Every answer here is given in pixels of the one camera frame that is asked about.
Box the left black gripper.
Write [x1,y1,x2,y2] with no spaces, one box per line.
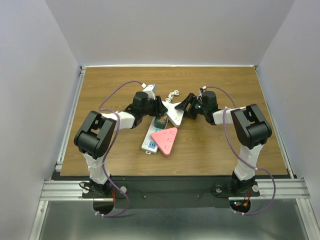
[140,96,168,118]

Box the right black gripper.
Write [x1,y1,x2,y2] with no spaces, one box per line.
[175,92,208,119]

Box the dark green cube adapter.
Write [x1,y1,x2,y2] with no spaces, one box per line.
[153,115,168,130]

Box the white triangular power socket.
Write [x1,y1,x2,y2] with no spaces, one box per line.
[162,101,184,128]

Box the pink triangular power socket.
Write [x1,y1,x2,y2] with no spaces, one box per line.
[151,127,178,157]

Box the white colourful power strip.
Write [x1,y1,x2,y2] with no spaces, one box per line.
[141,117,161,155]

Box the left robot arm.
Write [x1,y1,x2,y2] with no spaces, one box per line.
[74,91,168,197]

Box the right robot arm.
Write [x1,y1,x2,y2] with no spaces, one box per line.
[175,90,272,195]

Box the white coiled strip cord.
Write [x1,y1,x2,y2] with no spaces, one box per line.
[164,90,181,103]

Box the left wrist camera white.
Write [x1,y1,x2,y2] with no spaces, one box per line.
[141,83,157,100]

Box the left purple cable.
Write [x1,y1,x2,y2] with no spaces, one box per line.
[94,80,147,219]

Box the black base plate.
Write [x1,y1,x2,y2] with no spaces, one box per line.
[79,175,260,214]

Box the back aluminium rail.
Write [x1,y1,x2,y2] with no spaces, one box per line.
[80,64,258,69]

